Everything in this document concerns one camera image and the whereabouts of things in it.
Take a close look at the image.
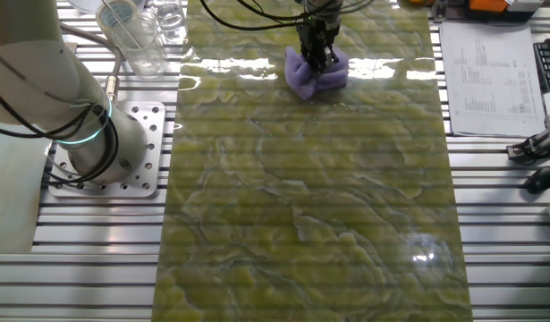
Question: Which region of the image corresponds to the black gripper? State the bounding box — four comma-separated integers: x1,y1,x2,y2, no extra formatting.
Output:
297,24,341,75

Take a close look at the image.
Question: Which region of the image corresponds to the purple microfibre cloth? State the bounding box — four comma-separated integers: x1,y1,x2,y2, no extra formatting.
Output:
283,46,350,101

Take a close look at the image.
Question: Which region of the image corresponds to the green marble pattern sheet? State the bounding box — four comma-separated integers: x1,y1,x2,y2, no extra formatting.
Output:
151,0,475,322

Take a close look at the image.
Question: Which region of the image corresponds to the small clear glass cup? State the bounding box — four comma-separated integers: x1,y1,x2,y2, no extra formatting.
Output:
152,0,188,45

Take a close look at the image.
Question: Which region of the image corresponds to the printed paper sheet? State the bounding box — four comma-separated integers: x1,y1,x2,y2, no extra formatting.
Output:
438,21,547,139

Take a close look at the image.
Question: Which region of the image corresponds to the orange box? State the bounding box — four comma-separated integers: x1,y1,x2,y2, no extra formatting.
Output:
469,0,511,13

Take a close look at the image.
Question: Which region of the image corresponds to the large clear glass beaker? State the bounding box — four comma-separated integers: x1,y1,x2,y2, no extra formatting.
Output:
112,11,169,81

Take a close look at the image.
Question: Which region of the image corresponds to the aluminium robot mounting plate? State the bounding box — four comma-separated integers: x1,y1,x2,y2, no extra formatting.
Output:
46,100,167,199

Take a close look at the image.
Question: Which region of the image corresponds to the clear packing tape roll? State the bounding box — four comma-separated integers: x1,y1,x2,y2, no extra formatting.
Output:
95,0,140,42

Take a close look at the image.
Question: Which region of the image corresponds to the black keyboard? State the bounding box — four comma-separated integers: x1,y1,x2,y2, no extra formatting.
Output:
532,38,550,95

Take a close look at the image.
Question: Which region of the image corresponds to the black computer mouse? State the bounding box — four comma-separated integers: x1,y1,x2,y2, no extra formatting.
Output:
523,165,550,195

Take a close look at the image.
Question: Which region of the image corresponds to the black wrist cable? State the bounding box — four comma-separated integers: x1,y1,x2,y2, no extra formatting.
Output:
198,0,375,32

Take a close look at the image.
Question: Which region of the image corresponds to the grey robot hose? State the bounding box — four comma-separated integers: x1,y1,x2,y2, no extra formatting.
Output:
59,21,123,102

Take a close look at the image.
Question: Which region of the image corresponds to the black camera stand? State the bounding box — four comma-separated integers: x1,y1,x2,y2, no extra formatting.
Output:
505,128,550,161

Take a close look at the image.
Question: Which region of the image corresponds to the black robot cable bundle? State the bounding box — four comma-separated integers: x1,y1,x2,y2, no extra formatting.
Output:
0,44,120,185

